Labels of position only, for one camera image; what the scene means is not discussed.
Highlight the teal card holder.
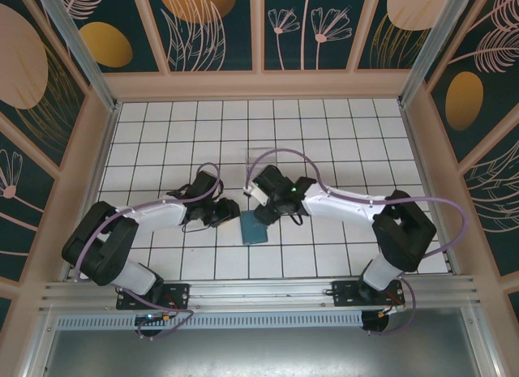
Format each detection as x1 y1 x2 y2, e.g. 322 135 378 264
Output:
238 208 272 246

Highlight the grey metal sheet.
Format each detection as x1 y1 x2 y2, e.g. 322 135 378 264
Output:
38 328 494 377

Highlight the small circuit board with LED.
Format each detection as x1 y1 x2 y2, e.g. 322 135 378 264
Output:
135 311 176 328

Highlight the orange plug connector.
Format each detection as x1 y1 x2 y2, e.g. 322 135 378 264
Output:
375 303 406 318

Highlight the clear acrylic card box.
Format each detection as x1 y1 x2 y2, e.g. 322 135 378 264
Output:
244 147 281 179

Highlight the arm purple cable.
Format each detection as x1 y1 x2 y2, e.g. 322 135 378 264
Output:
75 161 224 341
242 148 467 337

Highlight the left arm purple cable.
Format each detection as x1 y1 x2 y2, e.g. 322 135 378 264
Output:
75 161 224 341

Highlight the aluminium frame post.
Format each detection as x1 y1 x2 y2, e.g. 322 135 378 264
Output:
32 0 122 113
397 0 482 107

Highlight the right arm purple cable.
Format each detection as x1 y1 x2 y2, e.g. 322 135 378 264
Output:
242 148 467 337

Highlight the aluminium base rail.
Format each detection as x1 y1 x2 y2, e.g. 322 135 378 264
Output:
38 274 482 313

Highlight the slotted grey cable duct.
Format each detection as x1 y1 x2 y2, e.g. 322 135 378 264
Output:
54 311 364 330

